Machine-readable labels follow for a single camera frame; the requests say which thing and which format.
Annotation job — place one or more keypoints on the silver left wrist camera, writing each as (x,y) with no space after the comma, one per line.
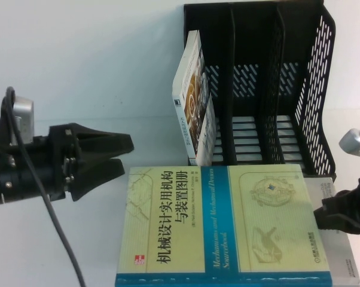
(24,116)

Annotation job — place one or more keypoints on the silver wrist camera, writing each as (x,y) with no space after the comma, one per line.
(355,143)
(24,116)

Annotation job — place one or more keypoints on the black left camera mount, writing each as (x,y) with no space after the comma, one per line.
(3,131)

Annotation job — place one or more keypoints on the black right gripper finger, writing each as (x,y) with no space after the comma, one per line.
(353,203)
(355,230)

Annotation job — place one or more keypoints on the black plastic book stand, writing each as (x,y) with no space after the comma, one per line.
(251,45)

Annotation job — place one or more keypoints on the blue and grey DTC book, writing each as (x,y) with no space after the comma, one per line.
(341,254)

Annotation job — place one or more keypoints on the white book with gear cover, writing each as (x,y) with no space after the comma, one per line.
(189,89)

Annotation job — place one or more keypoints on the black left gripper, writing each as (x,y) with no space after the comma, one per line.
(63,155)

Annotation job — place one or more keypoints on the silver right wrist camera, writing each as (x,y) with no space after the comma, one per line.
(355,143)

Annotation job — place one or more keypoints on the yellow and blue mechanisms book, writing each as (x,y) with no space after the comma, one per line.
(216,221)

